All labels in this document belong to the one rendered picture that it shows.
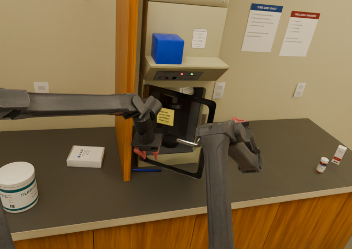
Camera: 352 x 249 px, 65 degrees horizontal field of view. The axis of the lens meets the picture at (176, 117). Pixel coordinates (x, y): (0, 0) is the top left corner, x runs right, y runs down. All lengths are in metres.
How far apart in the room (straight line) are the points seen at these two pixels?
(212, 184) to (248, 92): 1.35
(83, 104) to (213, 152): 0.37
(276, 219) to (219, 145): 1.02
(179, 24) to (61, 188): 0.85
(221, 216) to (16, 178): 0.80
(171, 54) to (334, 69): 1.50
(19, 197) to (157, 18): 0.84
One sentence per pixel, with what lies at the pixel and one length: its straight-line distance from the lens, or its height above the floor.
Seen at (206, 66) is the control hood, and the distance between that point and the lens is 1.10.
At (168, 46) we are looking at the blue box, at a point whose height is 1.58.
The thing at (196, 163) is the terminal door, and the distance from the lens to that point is 1.25.
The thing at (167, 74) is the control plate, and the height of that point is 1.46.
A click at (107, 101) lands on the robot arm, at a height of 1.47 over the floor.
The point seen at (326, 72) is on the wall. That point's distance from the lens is 2.26.
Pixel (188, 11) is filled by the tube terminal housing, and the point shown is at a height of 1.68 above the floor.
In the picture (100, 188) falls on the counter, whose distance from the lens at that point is 1.31.
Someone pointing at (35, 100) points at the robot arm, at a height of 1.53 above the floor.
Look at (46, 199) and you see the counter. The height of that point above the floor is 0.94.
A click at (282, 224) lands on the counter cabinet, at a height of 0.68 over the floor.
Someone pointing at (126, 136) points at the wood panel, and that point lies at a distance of 1.18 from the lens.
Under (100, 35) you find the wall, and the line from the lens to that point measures 1.54.
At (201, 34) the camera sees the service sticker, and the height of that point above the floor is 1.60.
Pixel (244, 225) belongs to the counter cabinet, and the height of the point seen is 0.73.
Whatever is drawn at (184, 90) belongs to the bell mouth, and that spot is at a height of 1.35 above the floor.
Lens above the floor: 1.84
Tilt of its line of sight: 29 degrees down
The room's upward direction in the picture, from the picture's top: 7 degrees clockwise
